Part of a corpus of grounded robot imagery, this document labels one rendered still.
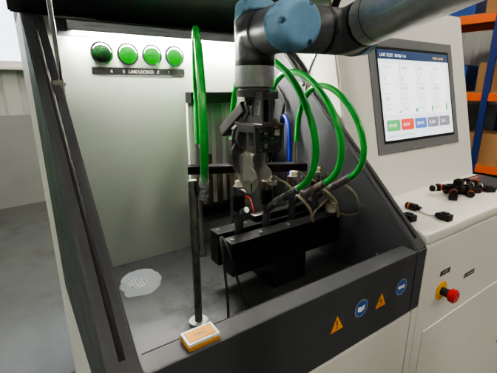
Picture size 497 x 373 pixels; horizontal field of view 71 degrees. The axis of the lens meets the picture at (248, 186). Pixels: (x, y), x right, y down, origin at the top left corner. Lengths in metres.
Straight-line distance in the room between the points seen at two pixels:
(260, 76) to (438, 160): 0.87
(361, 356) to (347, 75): 0.71
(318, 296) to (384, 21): 0.45
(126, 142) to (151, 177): 0.12
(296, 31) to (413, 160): 0.78
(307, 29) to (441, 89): 0.91
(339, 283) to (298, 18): 0.46
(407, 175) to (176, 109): 0.75
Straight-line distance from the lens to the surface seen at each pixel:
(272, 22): 0.57
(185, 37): 0.97
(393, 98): 1.18
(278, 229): 0.83
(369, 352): 0.88
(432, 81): 1.38
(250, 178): 0.69
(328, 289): 0.67
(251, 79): 0.66
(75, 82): 0.92
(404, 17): 0.56
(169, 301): 0.86
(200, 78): 0.57
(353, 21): 0.61
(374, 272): 0.76
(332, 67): 1.02
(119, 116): 0.94
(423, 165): 1.29
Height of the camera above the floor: 1.31
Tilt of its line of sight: 16 degrees down
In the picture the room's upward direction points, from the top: straight up
